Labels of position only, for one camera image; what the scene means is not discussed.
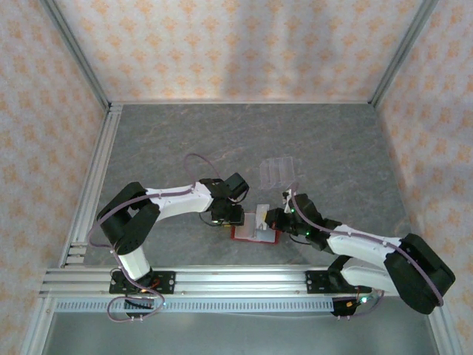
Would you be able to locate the wide aluminium frame rail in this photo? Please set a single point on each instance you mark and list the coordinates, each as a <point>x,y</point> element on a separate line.
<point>240,281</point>

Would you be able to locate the aluminium upright post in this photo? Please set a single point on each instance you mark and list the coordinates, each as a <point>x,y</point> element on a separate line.
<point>403,51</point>
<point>77,51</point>

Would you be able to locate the aluminium side rail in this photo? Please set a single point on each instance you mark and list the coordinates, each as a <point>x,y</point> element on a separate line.
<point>95,177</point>

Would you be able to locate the aluminium frame leg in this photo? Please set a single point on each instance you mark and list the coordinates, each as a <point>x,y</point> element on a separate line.
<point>443,333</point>
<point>36,333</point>

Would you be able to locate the clear acrylic card stand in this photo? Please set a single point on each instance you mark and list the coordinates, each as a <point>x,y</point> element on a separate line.
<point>277,174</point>

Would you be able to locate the grey metal sheet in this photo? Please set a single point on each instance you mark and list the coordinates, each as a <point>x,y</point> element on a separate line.
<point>240,336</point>

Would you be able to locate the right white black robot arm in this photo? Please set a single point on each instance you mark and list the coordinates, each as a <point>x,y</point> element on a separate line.
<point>354,244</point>

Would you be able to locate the black controller board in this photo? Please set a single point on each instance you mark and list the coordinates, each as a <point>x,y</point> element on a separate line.
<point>343,307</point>
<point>138,303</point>

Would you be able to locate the plain white card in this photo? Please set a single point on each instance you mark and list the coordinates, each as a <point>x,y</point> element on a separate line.
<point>263,211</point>

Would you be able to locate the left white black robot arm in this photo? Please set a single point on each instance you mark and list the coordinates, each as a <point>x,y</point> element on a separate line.
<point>181,201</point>

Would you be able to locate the red card holder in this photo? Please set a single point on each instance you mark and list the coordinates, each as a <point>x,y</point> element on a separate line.
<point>245,229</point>

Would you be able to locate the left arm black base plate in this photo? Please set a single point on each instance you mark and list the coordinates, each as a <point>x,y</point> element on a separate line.
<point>166,283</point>

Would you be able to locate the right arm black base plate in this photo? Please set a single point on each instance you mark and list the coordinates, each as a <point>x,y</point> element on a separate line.
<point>318,283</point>

